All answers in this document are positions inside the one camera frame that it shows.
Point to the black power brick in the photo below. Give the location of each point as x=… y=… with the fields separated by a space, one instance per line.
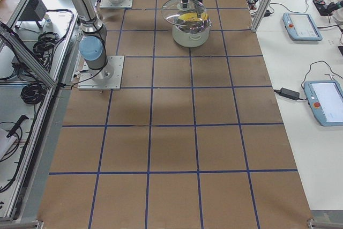
x=290 y=94

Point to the glass pot lid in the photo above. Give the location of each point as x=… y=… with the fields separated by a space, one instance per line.
x=172 y=9

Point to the near teach pendant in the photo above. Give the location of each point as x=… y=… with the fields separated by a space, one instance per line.
x=325 y=100

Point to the teach pendant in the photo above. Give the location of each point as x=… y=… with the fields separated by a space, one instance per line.
x=301 y=27
x=325 y=100

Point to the pale green electric pot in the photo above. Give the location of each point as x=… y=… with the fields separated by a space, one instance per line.
x=192 y=35

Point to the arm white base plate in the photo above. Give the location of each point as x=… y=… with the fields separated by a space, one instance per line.
x=116 y=4
x=109 y=78

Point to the yellow corn cob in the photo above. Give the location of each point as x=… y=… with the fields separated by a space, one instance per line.
x=193 y=17

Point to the aluminium frame post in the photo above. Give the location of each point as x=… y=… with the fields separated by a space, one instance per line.
x=264 y=1

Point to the far teach pendant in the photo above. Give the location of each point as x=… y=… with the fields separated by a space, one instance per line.
x=301 y=27

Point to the aluminium frame rail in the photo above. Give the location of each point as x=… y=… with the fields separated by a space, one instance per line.
x=13 y=41

